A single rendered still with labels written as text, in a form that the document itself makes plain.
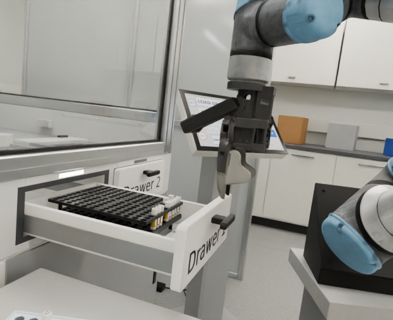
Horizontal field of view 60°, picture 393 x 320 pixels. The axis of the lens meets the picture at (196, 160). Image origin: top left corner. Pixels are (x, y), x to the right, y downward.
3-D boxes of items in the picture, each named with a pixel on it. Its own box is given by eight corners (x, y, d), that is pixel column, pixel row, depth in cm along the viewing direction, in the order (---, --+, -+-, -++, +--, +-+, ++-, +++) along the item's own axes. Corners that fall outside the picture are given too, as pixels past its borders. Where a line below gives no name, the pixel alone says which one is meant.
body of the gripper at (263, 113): (263, 155, 58) (273, 83, 56) (214, 148, 60) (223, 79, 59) (268, 152, 65) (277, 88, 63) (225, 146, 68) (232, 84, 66)
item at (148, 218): (182, 204, 77) (183, 202, 77) (146, 225, 61) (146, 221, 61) (175, 202, 78) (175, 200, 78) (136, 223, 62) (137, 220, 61)
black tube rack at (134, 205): (179, 228, 78) (183, 201, 77) (143, 255, 62) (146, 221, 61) (98, 209, 85) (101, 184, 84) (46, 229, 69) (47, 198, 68)
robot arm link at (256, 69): (225, 53, 58) (235, 62, 66) (221, 80, 59) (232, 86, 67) (268, 56, 56) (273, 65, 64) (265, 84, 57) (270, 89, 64)
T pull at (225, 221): (235, 220, 68) (235, 214, 68) (225, 231, 61) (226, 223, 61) (218, 216, 69) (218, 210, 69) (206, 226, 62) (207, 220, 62)
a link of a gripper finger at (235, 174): (245, 204, 59) (253, 152, 59) (212, 198, 60) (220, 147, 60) (247, 203, 61) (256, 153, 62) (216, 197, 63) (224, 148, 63)
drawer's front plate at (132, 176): (162, 190, 120) (165, 160, 119) (116, 209, 93) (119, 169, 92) (157, 190, 121) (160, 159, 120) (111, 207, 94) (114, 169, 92)
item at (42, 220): (218, 232, 79) (221, 207, 79) (174, 278, 55) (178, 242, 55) (77, 200, 92) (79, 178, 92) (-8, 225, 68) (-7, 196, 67)
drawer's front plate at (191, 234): (226, 238, 81) (232, 193, 79) (179, 294, 53) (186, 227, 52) (219, 236, 81) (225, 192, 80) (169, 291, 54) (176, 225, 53)
